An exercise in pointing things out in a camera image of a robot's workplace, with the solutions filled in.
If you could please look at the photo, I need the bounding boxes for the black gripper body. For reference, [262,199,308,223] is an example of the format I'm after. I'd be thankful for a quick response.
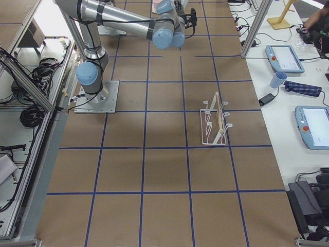
[179,8,197,28]

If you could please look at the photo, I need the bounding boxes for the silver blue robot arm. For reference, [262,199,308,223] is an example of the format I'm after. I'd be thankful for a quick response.
[55,1,197,99]

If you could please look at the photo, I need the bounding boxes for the pink plastic cup in tray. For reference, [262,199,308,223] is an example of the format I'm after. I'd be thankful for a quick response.
[152,0,162,14]

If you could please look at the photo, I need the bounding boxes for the blue plastic cup on table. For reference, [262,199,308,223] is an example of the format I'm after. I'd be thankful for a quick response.
[270,71,287,89]

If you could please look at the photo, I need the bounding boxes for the wooden stand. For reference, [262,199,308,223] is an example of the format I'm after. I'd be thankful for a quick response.
[267,0,295,30]

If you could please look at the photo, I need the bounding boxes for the upper teach pendant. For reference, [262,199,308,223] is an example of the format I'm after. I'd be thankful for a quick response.
[265,45,305,74]

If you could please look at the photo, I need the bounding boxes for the teach pendant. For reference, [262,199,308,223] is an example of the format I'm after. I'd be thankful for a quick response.
[295,105,328,150]
[265,45,305,74]

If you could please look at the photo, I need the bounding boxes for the black power adapter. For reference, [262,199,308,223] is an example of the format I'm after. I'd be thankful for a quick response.
[258,93,276,107]

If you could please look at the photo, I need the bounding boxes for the blue plaid folded umbrella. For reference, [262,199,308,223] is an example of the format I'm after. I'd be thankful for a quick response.
[284,80,322,97]

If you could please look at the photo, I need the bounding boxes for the grey electronics box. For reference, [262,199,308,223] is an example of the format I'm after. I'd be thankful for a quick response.
[18,19,45,48]

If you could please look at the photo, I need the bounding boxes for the lower teach pendant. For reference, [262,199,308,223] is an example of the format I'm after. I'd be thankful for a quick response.
[295,105,328,150]

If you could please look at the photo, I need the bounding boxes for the black equipment case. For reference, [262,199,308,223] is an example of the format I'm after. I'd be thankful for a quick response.
[287,181,325,234]

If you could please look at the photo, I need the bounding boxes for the aluminium frame post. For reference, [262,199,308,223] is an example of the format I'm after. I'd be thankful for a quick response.
[241,0,272,58]

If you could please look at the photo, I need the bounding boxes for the white wire cup rack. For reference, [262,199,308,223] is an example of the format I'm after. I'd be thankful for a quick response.
[199,92,233,146]

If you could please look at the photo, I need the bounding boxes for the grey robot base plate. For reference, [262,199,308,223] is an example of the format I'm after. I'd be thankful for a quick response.
[74,80,119,114]

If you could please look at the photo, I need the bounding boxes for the aluminium side frame rail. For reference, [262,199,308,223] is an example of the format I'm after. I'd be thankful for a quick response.
[1,47,55,112]

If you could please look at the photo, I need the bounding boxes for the coiled black cable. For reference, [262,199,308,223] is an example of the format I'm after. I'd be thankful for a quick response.
[20,105,43,129]

